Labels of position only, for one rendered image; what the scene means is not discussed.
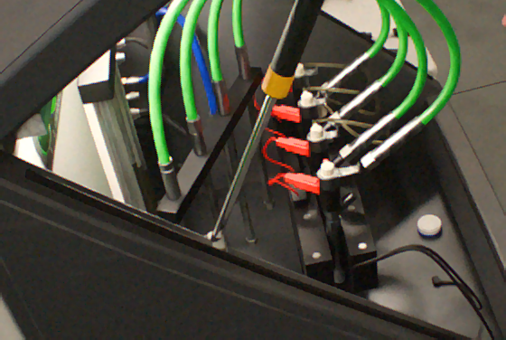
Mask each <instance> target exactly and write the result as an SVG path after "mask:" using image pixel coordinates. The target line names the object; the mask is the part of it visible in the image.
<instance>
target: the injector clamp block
mask: <svg viewBox="0 0 506 340"><path fill-rule="evenodd" d="M288 125H289V127H290V131H291V135H292V138H297V139H301V138H300V134H299V130H298V126H297V124H296V122H295V121H292V120H288ZM339 135H340V132H339ZM301 140H302V139H301ZM328 148H329V157H330V160H331V159H334V158H335V157H336V156H338V155H339V154H340V151H341V149H343V148H344V144H343V142H342V138H341V135H340V137H338V138H334V139H328ZM276 149H277V154H278V159H279V162H280V163H284V162H283V157H282V154H281V150H280V146H276ZM296 155H297V159H298V162H299V165H300V169H301V173H302V174H303V175H309V176H310V173H309V165H308V162H307V160H306V156H303V155H299V154H296ZM340 184H341V192H342V196H344V195H346V194H347V193H348V192H350V191H354V192H355V193H356V196H357V199H356V200H355V201H354V202H353V203H351V204H350V206H349V207H348V208H346V209H345V210H344V211H342V212H341V213H340V214H339V216H341V225H342V226H341V235H342V249H343V265H344V266H346V269H347V271H348V275H349V278H350V283H351V288H352V292H353V293H357V292H362V291H366V290H370V289H375V288H379V276H378V263H377V262H373V263H371V264H368V265H366V266H364V267H362V266H360V267H358V268H355V269H354V268H353V267H354V265H357V264H360V263H362V262H365V261H367V260H372V259H375V258H377V257H378V252H377V249H376V246H375V243H374V240H373V238H372V237H373V236H372V233H371V230H370V226H369V224H368V221H367V218H366V213H365V211H364V208H363V205H362V202H361V197H360V195H359V192H358V189H357V184H356V181H355V179H354V176H353V175H347V176H343V177H342V178H341V179H340ZM306 192H307V201H308V205H307V206H303V207H298V208H294V206H293V203H292V199H291V195H290V191H289V189H287V187H286V193H287V201H288V206H289V212H290V217H291V223H292V228H293V233H294V237H295V244H296V247H297V252H298V255H299V263H300V267H301V271H302V273H303V274H305V276H307V277H309V278H311V279H314V280H317V281H319V282H321V283H323V284H327V285H329V286H332V287H334V288H336V286H335V278H334V271H333V260H332V256H331V249H330V242H329V237H327V236H326V234H325V230H324V227H323V218H322V215H321V210H320V203H318V202H317V199H316V195H315V193H313V192H309V191H307V190H306Z"/></svg>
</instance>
